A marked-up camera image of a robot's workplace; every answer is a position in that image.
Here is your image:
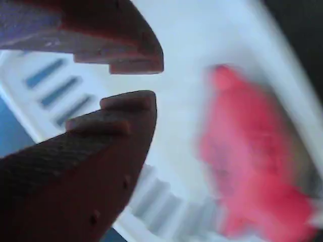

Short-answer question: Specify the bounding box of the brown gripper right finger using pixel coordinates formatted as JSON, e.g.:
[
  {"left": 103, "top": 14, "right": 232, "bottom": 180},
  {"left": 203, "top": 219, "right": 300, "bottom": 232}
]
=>
[{"left": 0, "top": 0, "right": 164, "bottom": 75}]

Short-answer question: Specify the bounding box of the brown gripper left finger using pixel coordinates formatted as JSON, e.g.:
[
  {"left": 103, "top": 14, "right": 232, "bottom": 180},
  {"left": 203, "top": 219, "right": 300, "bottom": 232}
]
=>
[{"left": 0, "top": 90, "right": 157, "bottom": 242}]

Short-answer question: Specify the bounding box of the red toy turtle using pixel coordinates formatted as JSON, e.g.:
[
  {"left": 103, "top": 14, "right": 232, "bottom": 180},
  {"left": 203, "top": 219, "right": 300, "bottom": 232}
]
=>
[{"left": 196, "top": 63, "right": 318, "bottom": 242}]

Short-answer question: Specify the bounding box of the white slotted tray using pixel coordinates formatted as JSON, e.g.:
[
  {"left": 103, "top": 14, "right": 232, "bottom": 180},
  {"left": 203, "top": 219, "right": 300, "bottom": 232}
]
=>
[{"left": 0, "top": 0, "right": 323, "bottom": 242}]

